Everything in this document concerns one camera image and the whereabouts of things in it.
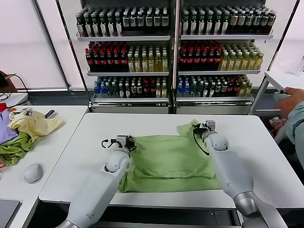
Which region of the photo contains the pale yellow shirt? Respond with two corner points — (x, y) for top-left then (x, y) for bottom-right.
(7, 111), (66, 143)

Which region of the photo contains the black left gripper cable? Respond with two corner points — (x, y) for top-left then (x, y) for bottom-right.
(101, 139), (118, 149)

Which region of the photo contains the purple garment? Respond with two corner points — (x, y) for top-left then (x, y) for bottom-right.
(0, 109), (19, 144)

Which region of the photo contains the crumpled green garment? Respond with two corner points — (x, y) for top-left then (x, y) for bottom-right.
(0, 132), (34, 167)

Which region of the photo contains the white metal side table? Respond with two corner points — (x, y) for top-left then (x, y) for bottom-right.
(249, 71), (304, 143)

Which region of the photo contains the bottle shelf unit wide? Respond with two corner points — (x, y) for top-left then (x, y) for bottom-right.
(174, 0), (277, 115)

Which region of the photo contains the grey laptop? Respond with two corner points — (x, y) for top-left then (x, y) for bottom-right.
(0, 199), (22, 228)

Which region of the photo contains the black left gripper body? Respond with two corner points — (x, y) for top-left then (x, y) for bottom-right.
(124, 135), (138, 153)

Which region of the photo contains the grey handheld controller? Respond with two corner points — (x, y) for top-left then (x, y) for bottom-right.
(273, 90), (289, 102)

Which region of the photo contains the pink clothes pile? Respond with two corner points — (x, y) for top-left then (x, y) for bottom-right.
(269, 117), (289, 137)

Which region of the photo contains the bottle shelf unit blue-left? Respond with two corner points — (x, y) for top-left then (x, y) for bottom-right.
(75, 0), (178, 114)

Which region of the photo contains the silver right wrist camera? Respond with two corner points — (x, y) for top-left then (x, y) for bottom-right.
(205, 120), (217, 133)

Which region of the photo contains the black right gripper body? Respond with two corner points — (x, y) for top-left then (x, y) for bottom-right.
(194, 122), (211, 136)

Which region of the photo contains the grey computer mouse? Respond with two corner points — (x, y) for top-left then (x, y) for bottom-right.
(23, 162), (44, 184)

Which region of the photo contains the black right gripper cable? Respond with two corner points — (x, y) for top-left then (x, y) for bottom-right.
(192, 129), (211, 156)

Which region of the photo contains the long black power cable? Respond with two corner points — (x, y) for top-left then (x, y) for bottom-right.
(8, 74), (29, 106)

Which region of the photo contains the green polo shirt red print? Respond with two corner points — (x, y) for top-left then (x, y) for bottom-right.
(118, 119), (223, 193)

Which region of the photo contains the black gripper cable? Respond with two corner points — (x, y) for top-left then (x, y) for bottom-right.
(101, 139), (118, 149)
(192, 129), (211, 156)

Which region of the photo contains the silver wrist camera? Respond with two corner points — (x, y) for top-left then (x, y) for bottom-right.
(115, 135), (129, 149)
(205, 120), (217, 133)

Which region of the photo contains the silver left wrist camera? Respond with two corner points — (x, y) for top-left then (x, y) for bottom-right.
(115, 135), (129, 149)

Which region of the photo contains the brown cardboard box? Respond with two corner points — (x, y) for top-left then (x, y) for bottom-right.
(0, 70), (17, 93)

